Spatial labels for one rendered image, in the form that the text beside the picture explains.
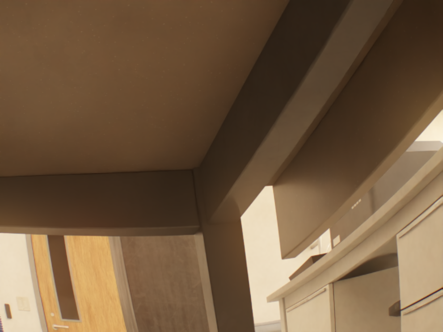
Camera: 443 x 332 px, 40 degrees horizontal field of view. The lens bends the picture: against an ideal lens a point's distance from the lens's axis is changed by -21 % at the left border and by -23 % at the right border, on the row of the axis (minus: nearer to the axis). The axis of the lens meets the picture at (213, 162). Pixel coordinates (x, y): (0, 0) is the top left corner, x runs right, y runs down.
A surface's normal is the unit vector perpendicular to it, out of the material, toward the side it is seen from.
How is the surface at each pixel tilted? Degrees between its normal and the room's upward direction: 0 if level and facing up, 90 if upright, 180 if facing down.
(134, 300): 90
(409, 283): 90
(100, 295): 90
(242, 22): 180
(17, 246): 90
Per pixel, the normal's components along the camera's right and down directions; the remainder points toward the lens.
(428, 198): -0.97, 0.04
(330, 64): 0.13, 0.93
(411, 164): 0.21, -0.37
